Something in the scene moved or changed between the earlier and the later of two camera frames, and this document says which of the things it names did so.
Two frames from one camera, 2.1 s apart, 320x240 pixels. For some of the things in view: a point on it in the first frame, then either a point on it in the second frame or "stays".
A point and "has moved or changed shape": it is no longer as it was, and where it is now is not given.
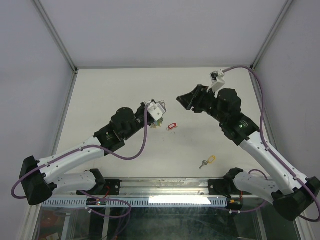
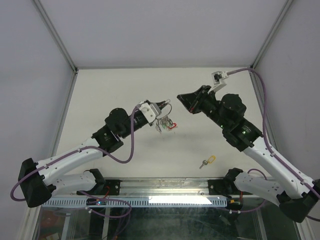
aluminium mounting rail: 152,188 stays
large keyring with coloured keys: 157,123 has moved or changed shape
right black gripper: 187,100 stays
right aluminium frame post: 265,44 stays
